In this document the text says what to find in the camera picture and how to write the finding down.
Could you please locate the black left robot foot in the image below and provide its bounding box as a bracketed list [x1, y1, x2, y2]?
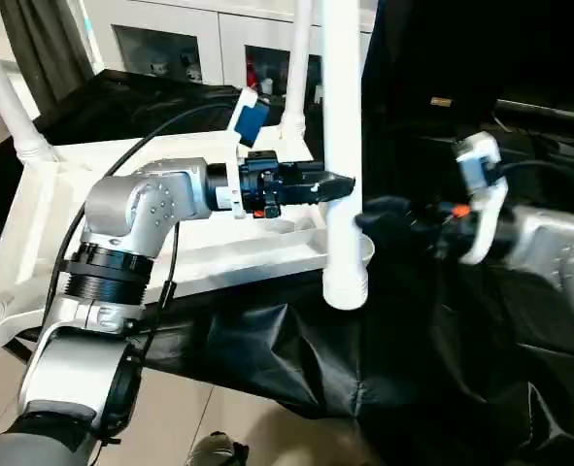
[185, 434, 249, 466]

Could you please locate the black mat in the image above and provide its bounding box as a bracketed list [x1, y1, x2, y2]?
[0, 68, 574, 466]

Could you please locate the white cabinet with glass doors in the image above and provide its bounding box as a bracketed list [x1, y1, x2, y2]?
[78, 0, 377, 93]

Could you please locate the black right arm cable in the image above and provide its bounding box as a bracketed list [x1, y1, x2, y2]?
[500, 157, 574, 187]

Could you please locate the grey window curtain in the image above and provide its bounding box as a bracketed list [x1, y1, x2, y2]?
[0, 0, 98, 113]

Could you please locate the white plastic table top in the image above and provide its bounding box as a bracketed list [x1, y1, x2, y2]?
[0, 136, 375, 352]

